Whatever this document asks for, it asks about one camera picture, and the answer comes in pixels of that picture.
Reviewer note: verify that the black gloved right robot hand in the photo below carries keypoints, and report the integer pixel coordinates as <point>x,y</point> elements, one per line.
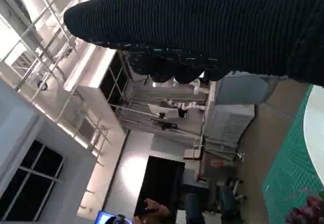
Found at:
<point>202,19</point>

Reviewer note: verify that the purple toy grapes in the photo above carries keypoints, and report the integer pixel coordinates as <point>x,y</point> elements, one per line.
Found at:
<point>311,208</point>

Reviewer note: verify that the white plate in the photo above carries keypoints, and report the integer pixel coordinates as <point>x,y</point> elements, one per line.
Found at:
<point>316,133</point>

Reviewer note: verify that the white cabinet with grey mesh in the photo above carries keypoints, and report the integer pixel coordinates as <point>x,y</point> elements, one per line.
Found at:
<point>240,92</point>

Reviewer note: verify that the white cabinet with louvred side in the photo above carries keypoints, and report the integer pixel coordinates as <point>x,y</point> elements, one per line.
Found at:
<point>227,125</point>

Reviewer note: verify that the grey chair with metal legs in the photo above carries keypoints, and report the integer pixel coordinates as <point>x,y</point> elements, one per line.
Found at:
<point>215,149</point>

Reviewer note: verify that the green cutting mat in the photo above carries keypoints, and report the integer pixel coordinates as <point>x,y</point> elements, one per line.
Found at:
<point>291,158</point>

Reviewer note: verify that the seated person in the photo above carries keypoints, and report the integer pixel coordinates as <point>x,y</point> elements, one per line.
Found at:
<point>157,212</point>

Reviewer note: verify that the blue lit screen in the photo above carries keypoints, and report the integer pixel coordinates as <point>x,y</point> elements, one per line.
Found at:
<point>108,218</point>

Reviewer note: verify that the black wall panel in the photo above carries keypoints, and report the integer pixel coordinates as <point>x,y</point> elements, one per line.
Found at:
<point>162,183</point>

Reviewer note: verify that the dark window with white frame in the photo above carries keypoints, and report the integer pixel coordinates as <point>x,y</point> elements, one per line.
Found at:
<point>30,183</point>

